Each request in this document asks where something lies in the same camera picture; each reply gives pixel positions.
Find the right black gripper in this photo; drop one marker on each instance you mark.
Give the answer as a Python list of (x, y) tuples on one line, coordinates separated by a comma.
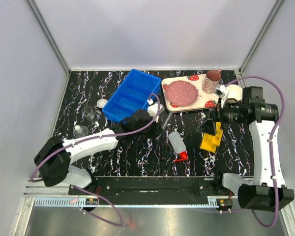
[(208, 127)]

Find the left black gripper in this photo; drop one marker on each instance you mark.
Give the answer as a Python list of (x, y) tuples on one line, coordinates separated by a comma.
[(157, 131)]

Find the yellow test tube rack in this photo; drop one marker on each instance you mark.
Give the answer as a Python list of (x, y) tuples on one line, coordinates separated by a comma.
[(210, 142)]

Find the glass test tube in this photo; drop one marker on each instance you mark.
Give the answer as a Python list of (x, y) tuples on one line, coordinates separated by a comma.
[(166, 121)]

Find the white wash bottle red cap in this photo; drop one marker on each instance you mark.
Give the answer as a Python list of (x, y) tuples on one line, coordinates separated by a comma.
[(178, 146)]

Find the small glass beaker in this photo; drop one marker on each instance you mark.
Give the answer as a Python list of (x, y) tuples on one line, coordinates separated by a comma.
[(88, 113)]

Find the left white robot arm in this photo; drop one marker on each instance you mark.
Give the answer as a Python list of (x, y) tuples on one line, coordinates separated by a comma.
[(54, 162)]

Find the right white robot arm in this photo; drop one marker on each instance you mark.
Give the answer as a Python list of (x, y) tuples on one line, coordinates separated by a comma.
[(267, 191)]

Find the pink polka dot plate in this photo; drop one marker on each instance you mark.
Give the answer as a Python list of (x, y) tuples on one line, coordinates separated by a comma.
[(181, 93)]

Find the blue compartment bin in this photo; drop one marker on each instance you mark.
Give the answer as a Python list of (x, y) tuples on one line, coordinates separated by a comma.
[(132, 95)]

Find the strawberry print tray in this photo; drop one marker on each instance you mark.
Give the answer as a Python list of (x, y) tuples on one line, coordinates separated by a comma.
[(204, 101)]

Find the white ceramic bowl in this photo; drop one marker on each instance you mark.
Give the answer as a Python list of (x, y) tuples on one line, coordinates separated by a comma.
[(234, 92)]

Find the pink ghost print mug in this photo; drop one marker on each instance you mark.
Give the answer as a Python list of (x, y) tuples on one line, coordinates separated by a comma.
[(211, 80)]

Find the small white dish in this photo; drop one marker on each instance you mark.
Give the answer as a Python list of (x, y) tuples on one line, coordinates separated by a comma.
[(101, 103)]

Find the glass flask with stopper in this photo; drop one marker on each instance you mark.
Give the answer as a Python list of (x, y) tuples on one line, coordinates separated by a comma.
[(80, 131)]

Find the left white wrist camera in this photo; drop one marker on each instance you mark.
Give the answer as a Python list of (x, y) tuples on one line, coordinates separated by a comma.
[(152, 108)]

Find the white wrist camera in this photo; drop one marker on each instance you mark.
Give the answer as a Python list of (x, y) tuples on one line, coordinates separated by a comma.
[(152, 108), (223, 94)]

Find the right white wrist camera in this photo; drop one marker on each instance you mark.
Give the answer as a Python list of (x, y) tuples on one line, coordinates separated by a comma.
[(223, 94)]

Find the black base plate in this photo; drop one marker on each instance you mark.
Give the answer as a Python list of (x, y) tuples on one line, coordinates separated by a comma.
[(163, 191)]

